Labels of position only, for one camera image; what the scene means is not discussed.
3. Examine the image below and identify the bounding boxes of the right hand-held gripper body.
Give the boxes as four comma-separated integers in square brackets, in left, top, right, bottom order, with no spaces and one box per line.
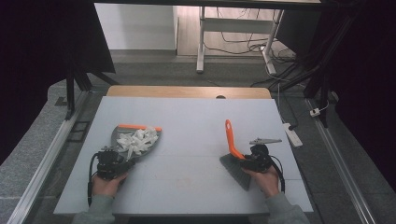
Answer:
[247,137,283,174]

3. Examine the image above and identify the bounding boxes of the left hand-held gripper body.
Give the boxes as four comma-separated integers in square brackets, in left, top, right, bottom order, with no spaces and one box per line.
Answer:
[95,146,126,181]

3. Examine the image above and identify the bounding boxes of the pile of white paper scraps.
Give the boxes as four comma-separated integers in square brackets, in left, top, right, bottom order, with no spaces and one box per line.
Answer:
[116,126,160,161]

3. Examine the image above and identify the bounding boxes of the grey brush with orange handle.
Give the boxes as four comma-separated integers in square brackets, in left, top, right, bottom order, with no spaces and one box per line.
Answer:
[219,119,253,191]

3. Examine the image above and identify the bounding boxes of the grey dustpan with orange edge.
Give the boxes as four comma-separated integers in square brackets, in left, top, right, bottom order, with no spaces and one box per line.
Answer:
[110,123,163,161]

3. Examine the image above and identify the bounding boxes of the person's left hand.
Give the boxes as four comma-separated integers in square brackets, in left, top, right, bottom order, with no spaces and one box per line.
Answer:
[91,172,129,198]

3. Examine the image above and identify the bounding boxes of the person's right hand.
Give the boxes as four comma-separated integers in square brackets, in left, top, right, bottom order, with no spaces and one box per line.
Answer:
[242,164,281,199]

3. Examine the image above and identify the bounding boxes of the white power strip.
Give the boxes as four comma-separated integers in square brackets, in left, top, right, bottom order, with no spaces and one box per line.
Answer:
[282,122,304,148]

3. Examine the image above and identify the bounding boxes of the black metal stand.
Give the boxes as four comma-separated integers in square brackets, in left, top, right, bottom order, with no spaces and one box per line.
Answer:
[302,0,367,129]
[64,59,120,121]

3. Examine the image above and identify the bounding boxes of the wooden desk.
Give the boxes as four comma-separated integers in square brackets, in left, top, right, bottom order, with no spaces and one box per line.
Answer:
[106,85,273,100]

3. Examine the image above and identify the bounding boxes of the dark curtain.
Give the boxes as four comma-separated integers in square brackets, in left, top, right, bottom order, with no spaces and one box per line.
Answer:
[323,0,396,194]
[0,0,117,164]

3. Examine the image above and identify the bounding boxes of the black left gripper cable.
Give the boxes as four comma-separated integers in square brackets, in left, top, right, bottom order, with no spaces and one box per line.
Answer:
[87,152,101,207]

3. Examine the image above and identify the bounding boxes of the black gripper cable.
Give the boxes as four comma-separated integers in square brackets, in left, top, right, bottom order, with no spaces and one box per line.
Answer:
[87,152,101,207]
[269,154,287,194]

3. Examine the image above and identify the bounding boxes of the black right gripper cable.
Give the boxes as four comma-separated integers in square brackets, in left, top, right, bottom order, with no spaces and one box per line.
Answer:
[269,154,287,194]

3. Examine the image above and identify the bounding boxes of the black plug with cable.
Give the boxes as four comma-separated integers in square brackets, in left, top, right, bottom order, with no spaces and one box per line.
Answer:
[276,82,299,132]

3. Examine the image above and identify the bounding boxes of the aluminium floor rail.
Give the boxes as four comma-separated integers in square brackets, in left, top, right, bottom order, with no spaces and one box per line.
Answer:
[6,90,92,224]
[305,98,378,224]

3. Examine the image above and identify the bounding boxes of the white plug with cable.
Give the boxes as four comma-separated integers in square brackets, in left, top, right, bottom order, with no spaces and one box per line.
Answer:
[309,100,331,119]

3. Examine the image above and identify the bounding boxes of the bundle of floor cables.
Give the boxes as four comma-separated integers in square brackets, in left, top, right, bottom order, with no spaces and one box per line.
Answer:
[204,7,314,91]

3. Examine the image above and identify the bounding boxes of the white desk frame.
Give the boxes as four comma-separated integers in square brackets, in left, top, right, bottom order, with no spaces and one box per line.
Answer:
[195,6,285,76]

